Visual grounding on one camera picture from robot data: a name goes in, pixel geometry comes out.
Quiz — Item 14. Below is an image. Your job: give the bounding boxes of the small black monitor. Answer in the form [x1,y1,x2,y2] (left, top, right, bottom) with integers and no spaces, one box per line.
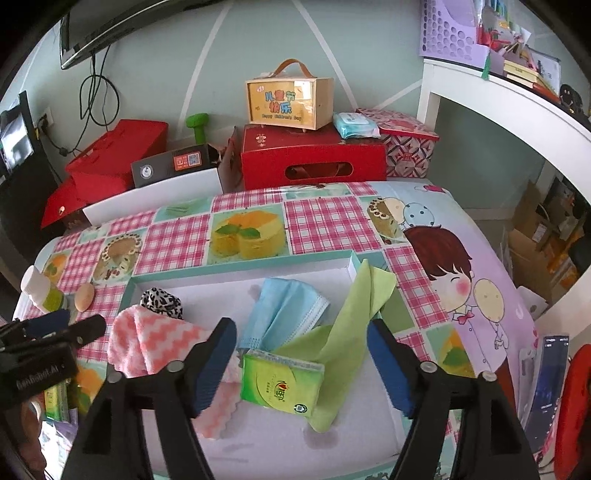
[0,92,38,178]

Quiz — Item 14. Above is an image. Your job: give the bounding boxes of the cardboard boxes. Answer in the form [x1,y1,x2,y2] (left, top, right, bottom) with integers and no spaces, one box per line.
[501,180,591,315]

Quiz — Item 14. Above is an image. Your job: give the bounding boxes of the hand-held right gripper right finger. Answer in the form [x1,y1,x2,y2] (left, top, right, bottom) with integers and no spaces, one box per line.
[367,318,541,480]

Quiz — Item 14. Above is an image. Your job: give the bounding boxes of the white chair back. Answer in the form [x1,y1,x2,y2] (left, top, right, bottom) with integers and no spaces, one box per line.
[83,167,221,227]

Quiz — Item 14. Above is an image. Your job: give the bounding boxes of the red plastic object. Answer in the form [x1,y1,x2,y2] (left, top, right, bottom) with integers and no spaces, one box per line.
[551,344,591,480]

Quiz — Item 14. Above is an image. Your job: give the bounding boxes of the red box with handle cutout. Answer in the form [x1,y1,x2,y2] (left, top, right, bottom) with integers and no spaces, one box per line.
[222,124,387,193]

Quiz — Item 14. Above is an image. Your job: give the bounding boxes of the blue face mask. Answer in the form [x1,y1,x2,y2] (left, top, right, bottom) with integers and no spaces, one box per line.
[238,277,331,352]

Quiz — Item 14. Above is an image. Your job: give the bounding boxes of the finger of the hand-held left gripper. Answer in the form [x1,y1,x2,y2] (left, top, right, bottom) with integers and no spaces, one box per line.
[0,315,107,358]
[0,309,71,342]

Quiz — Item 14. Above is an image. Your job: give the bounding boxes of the black television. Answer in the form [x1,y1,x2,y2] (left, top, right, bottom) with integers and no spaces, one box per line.
[60,0,222,70]

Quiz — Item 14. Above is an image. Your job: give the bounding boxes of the black cable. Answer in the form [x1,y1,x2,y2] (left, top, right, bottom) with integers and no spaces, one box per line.
[79,46,122,127]

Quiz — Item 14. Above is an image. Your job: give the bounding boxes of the smartphone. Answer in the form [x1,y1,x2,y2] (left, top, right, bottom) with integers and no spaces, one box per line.
[524,335,570,455]

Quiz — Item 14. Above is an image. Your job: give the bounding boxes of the red patterned tin box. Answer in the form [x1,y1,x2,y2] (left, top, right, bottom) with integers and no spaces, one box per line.
[355,107,439,180]

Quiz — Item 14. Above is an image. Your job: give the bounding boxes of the blue wet wipes pack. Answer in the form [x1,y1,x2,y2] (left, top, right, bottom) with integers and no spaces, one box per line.
[333,112,382,139]

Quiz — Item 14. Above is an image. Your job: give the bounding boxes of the leopard print scrunchie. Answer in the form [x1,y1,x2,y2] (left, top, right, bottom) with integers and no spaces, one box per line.
[140,287,184,320]

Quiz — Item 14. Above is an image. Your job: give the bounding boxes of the green tissue pack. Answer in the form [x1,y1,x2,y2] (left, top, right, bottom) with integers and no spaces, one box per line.
[44,383,77,423]
[240,348,326,418]

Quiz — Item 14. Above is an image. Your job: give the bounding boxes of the white desk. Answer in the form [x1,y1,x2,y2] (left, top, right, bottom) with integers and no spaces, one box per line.
[416,58,591,222]

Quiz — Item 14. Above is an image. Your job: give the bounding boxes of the purple perforated file holder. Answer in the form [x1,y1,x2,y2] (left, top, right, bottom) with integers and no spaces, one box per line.
[419,0,492,70]

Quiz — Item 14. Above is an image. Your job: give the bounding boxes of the white pill bottle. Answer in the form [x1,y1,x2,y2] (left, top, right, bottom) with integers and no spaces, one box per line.
[21,265,68,315]

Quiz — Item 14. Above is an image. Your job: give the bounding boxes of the black cardboard box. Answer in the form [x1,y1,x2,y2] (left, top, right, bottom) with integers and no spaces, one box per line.
[130,144,222,189]

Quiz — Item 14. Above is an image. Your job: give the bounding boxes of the printed plaid tablecloth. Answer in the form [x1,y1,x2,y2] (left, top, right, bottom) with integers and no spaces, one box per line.
[14,181,541,480]

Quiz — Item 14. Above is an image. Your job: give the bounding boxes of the white tray with teal rim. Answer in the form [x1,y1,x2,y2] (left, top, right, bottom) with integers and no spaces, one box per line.
[107,250,407,478]

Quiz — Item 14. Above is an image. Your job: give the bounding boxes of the green dumbbell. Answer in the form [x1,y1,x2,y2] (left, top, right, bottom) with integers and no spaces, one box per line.
[185,113,214,145]

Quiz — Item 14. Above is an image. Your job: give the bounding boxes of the wooden box with leather handle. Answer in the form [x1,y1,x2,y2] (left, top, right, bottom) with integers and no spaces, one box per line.
[245,58,335,134]

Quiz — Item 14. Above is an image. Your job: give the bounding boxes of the pink zigzag towel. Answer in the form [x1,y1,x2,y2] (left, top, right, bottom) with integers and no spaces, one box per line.
[107,305,243,439]

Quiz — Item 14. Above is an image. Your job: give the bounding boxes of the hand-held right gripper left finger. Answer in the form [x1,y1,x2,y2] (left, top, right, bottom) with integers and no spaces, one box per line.
[60,317,238,480]

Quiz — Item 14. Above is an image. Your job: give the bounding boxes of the books and stationery pile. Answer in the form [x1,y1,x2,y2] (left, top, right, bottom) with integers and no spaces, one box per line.
[480,0,587,112]

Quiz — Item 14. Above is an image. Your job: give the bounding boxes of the light green cloth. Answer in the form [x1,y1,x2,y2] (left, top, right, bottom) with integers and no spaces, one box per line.
[272,258,397,433]

